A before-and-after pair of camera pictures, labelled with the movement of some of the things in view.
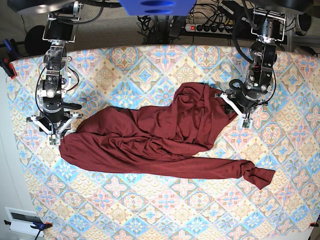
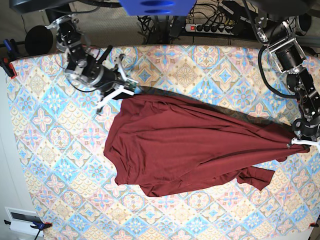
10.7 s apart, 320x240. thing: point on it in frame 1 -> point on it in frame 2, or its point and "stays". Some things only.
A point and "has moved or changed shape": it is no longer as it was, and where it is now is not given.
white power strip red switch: [209, 29] stays
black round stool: [34, 42] stays
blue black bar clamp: [41, 226] stays
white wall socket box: [21, 220] stays
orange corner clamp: [313, 224] stays
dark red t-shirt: [167, 138] has moved or changed shape
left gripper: [54, 110] -> [102, 78]
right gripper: [245, 94] -> [301, 129]
